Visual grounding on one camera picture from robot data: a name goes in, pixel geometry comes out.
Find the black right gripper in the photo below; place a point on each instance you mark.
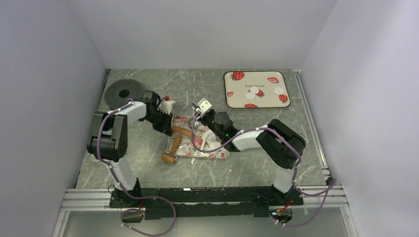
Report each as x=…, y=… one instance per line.
x=201, y=119

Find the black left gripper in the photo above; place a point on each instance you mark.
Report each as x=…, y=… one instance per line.
x=165, y=127

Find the white dough scrap strip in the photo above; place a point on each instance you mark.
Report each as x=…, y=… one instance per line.
x=207, y=138

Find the floral print tray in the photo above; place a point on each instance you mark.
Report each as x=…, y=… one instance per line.
x=190, y=147

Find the wooden rolling pin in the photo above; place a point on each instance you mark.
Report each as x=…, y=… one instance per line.
x=170, y=156

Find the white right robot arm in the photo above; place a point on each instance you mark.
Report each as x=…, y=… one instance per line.
x=282, y=144

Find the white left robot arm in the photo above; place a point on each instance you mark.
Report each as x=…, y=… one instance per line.
x=109, y=135

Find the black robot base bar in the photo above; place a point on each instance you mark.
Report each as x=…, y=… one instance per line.
x=257, y=201

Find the round white wrapper left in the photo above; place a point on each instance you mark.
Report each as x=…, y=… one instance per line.
x=250, y=95

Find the round white wrapper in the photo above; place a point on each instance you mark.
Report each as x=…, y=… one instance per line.
x=250, y=95
x=279, y=90
x=254, y=90

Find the strawberry print tray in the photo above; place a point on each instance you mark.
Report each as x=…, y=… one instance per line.
x=238, y=83

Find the round white wrapper middle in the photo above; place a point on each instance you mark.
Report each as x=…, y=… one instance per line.
x=254, y=90

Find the black filament spool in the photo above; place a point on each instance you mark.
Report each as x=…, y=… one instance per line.
x=117, y=93

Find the round white wrapper right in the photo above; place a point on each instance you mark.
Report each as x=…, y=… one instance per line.
x=279, y=90

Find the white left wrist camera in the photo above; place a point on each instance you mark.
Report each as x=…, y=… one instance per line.
x=166, y=106

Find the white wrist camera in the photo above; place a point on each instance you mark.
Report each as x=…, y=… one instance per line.
x=166, y=106
x=201, y=108

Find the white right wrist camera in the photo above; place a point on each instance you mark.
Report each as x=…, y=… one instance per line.
x=201, y=108

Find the aluminium frame rail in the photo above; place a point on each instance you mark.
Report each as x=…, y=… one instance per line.
x=86, y=200

